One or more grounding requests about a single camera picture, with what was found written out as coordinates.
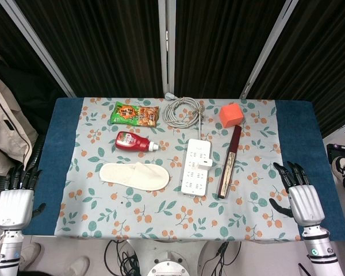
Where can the grey partition frame post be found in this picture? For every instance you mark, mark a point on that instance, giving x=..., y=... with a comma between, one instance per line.
x=37, y=49
x=268, y=49
x=166, y=46

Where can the red ketchup squeeze bottle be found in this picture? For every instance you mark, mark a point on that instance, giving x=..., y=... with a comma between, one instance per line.
x=132, y=141

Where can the blue table cover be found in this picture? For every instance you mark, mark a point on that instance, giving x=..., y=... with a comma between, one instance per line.
x=302, y=138

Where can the white plug adapter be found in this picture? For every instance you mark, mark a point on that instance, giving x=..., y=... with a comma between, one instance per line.
x=204, y=164

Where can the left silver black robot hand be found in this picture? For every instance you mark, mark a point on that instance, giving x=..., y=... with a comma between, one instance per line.
x=14, y=204

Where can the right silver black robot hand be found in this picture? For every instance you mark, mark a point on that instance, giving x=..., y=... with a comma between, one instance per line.
x=304, y=201

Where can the black device with screen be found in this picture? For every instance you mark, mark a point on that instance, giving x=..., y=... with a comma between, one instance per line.
x=340, y=150

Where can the green orange snack bag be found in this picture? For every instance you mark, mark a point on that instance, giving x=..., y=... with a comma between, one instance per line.
x=133, y=114

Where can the white power strip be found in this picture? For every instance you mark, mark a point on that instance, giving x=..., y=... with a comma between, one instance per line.
x=194, y=181

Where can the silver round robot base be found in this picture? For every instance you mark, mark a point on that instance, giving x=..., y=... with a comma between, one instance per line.
x=168, y=268

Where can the floral patterned tablecloth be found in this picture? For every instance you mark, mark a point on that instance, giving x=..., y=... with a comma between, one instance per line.
x=161, y=212

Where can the white shoe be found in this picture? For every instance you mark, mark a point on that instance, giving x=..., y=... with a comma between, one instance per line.
x=78, y=266
x=30, y=254

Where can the orange cube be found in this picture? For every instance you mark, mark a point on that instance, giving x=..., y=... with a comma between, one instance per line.
x=231, y=116

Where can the cream disposable slipper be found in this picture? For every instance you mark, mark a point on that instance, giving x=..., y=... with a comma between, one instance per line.
x=132, y=176

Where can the beige jacket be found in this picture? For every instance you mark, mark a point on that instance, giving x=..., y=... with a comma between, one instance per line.
x=5, y=126

